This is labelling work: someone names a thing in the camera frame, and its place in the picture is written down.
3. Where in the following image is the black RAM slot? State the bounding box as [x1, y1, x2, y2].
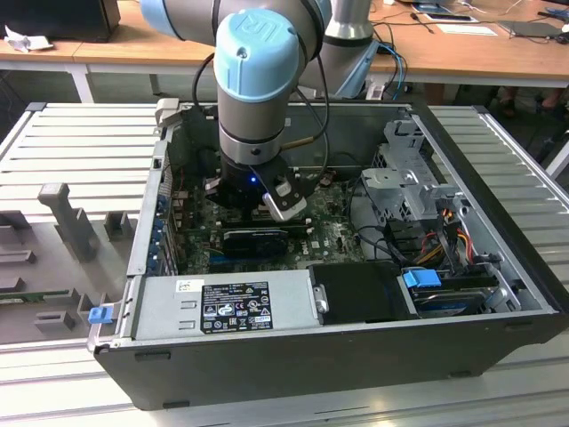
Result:
[226, 229, 315, 237]
[221, 219, 312, 227]
[220, 214, 311, 222]
[221, 224, 313, 231]

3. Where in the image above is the black graphics card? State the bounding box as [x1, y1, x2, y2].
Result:
[221, 228, 289, 260]

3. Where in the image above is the grey plastic case latch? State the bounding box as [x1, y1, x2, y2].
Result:
[155, 98, 181, 130]

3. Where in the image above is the green motherboard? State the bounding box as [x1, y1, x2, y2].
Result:
[168, 171, 388, 275]

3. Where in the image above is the silver power supply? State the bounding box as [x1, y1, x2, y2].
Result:
[132, 269, 321, 342]

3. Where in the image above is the silver drive cage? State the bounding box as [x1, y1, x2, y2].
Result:
[359, 119, 472, 232]

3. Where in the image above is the grey parts rack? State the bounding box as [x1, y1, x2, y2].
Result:
[0, 181, 141, 346]

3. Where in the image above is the wooden desk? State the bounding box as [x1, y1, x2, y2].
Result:
[0, 0, 569, 88]

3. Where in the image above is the black open PC case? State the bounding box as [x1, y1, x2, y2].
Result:
[86, 100, 569, 413]

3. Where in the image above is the hard disk blue carrier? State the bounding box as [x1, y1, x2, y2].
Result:
[402, 266, 490, 319]

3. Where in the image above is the green RAM stick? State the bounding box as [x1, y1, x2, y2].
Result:
[0, 289, 72, 307]

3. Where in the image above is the black box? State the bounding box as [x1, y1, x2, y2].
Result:
[0, 0, 121, 44]

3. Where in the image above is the crumpled white paper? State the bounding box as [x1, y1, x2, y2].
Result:
[4, 24, 54, 54]

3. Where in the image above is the smartphone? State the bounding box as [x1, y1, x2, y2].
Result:
[424, 12, 475, 22]

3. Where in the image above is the white paper sheet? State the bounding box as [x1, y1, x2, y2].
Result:
[437, 22, 499, 36]

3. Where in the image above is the person foot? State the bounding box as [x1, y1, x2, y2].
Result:
[538, 90, 565, 119]
[498, 87, 520, 117]

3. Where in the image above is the dark laptop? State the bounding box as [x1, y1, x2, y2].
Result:
[500, 20, 568, 42]

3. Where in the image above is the black camera bracket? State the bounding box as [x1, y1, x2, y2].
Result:
[251, 153, 300, 208]

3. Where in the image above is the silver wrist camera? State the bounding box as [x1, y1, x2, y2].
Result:
[261, 191, 309, 222]

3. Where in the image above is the black cable bundle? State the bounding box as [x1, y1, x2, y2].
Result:
[346, 175, 421, 266]

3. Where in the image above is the blue cable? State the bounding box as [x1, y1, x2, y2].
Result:
[380, 42, 408, 97]

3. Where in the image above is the coloured power wire bundle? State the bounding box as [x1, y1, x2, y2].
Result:
[415, 208, 475, 268]

